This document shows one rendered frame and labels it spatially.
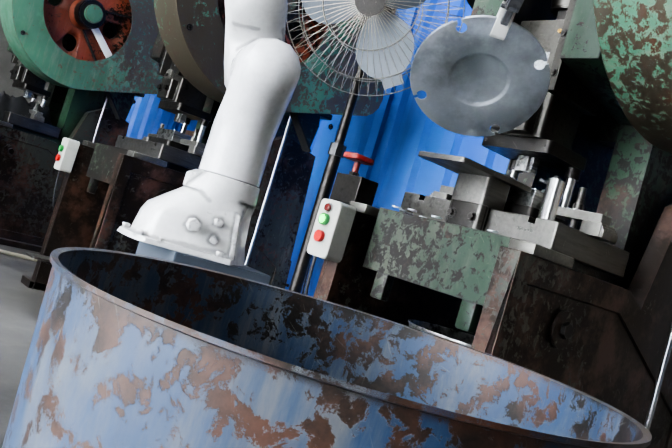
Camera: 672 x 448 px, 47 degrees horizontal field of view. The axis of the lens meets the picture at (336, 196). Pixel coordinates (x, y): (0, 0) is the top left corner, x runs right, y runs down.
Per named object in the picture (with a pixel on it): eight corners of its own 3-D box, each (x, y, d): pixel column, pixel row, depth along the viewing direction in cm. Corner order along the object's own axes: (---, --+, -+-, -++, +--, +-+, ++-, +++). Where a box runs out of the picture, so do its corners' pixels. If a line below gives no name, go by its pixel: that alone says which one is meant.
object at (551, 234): (551, 250, 156) (559, 221, 156) (397, 214, 190) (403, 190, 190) (623, 278, 175) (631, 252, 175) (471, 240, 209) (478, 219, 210)
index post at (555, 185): (547, 220, 159) (560, 175, 160) (535, 217, 162) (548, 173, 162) (555, 223, 161) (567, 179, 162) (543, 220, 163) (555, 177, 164)
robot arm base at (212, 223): (139, 242, 120) (166, 156, 120) (106, 225, 136) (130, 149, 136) (262, 274, 132) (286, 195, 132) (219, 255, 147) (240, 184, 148)
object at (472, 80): (563, 119, 166) (563, 117, 166) (531, -1, 150) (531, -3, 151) (434, 149, 176) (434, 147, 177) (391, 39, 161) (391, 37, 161)
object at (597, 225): (601, 237, 162) (615, 190, 162) (535, 223, 174) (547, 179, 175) (616, 243, 165) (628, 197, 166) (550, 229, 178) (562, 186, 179)
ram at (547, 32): (529, 131, 170) (566, 4, 172) (477, 126, 181) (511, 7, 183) (571, 154, 181) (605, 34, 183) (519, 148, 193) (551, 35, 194)
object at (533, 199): (530, 208, 174) (535, 188, 174) (479, 198, 186) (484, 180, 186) (552, 217, 180) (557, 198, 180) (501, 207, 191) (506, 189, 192)
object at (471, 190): (447, 217, 158) (466, 154, 159) (400, 207, 169) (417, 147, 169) (518, 244, 174) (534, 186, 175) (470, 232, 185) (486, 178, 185)
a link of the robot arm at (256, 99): (208, 168, 123) (254, 20, 124) (194, 168, 140) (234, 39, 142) (273, 189, 126) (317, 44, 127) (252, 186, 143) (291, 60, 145)
